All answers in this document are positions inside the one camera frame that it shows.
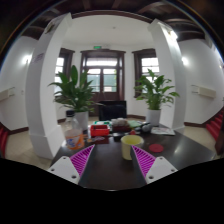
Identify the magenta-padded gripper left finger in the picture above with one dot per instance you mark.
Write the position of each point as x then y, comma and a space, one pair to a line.
66, 168

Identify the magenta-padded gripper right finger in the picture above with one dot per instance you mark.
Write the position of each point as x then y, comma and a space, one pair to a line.
156, 168

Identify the dark wooden framed window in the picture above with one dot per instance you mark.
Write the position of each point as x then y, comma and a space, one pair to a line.
68, 56
140, 66

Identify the potted plant in white pot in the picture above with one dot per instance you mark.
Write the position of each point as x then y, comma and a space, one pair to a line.
78, 95
154, 96

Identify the white printed magazine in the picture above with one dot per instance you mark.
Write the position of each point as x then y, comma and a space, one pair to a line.
162, 130

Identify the white wall unit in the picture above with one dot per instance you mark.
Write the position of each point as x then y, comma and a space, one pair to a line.
205, 91
6, 94

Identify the red carpeted staircase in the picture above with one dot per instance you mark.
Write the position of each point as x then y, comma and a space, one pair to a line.
3, 138
215, 126

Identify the dark wooden double door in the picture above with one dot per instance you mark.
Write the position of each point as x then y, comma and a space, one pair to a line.
103, 95

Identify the green exit sign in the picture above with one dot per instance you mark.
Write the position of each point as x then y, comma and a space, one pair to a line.
97, 47

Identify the red plastic basket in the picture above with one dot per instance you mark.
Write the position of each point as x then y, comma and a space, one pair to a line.
99, 130

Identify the green box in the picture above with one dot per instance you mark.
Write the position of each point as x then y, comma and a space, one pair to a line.
101, 122

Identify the pale yellow cup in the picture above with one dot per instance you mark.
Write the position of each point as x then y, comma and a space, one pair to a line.
126, 148

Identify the small red round object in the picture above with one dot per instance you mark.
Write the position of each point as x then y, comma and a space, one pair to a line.
133, 132

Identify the green cloth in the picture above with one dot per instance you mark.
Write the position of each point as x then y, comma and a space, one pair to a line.
135, 124

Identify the grey round object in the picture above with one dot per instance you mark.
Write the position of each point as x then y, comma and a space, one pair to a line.
146, 127

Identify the brown box of white items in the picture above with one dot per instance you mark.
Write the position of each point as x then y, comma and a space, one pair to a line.
120, 125

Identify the black chair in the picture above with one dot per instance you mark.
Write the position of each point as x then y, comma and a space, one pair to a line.
112, 111

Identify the black flat device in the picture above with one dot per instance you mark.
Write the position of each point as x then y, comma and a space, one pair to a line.
120, 135

